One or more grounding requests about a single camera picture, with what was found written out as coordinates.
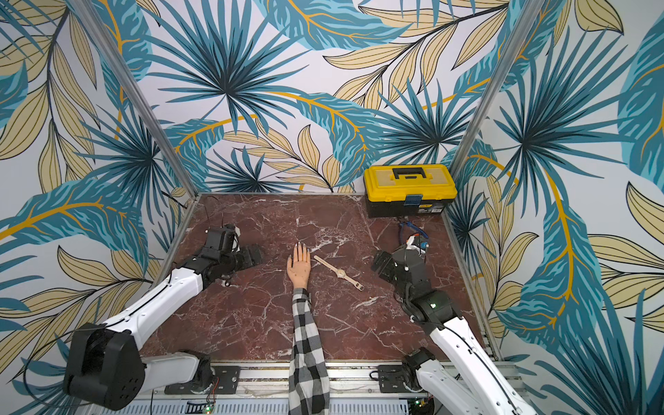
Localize aluminium front rail frame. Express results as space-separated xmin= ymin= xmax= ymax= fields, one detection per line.
xmin=77 ymin=360 xmax=535 ymax=415

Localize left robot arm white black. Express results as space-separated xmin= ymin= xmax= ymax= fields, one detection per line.
xmin=62 ymin=224 xmax=263 ymax=411

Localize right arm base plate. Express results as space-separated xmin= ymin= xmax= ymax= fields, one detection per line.
xmin=370 ymin=361 xmax=456 ymax=394

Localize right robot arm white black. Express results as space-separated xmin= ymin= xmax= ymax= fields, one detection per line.
xmin=371 ymin=244 xmax=536 ymax=414

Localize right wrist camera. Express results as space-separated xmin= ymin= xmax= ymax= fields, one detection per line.
xmin=406 ymin=233 xmax=429 ymax=257

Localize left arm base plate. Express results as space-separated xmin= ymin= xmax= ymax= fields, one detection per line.
xmin=164 ymin=366 xmax=240 ymax=396

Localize checkered sleeve forearm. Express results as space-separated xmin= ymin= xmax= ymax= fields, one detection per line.
xmin=288 ymin=289 xmax=330 ymax=414

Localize blue orange pliers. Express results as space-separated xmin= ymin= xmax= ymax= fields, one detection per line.
xmin=398 ymin=221 xmax=429 ymax=246

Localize mannequin hand beige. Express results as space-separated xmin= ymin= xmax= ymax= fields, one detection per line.
xmin=286 ymin=242 xmax=311 ymax=289

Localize yellow black toolbox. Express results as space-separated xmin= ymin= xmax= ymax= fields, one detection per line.
xmin=363 ymin=164 xmax=458 ymax=218

